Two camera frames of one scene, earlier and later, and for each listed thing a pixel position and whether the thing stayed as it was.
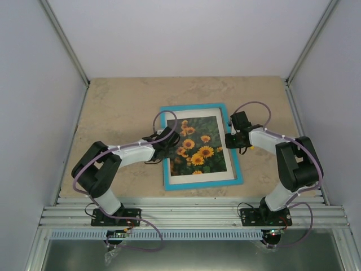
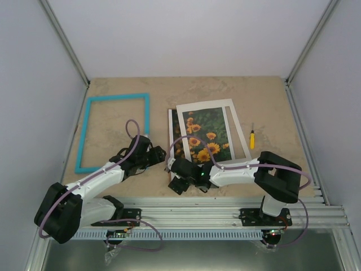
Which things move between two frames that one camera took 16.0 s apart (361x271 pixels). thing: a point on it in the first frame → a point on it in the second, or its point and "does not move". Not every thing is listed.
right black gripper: [229, 144] → [175, 184]
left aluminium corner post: [49, 13] does not move
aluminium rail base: [192, 213] does not move
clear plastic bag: [110, 254] does not move
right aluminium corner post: [312, 40] does not move
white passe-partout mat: [228, 175] → [214, 104]
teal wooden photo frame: [167, 186] → [89, 100]
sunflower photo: [199, 149] does not move
